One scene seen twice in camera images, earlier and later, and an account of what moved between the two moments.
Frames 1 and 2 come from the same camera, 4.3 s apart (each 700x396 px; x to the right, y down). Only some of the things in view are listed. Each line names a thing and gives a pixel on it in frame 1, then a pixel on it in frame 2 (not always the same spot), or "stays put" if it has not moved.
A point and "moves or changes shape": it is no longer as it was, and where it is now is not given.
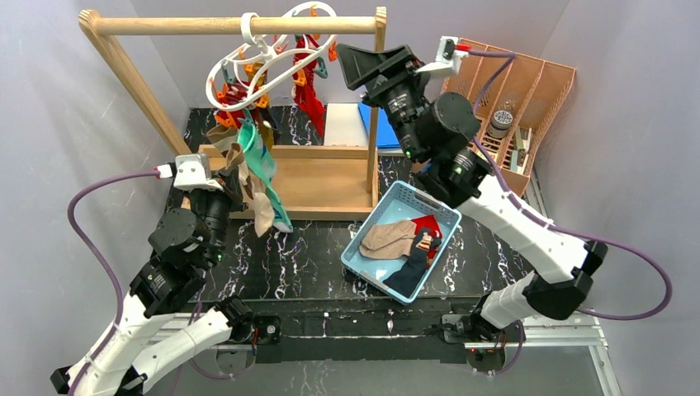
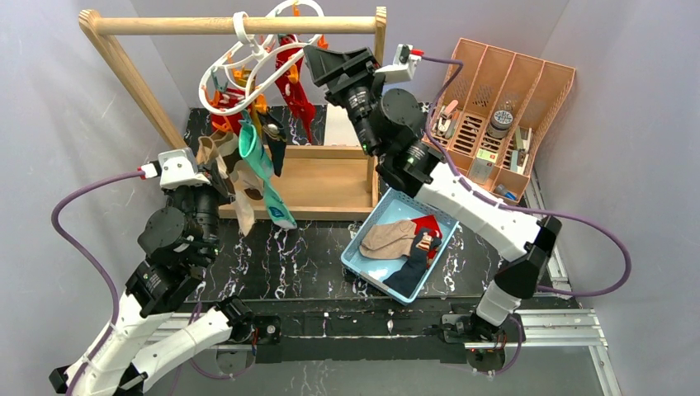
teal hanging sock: (249, 140) stays put
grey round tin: (500, 124) stays put
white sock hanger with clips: (273, 42) moves or changes shape
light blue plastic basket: (401, 242) stays put
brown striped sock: (262, 208) -> (246, 187)
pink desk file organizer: (518, 99) stays put
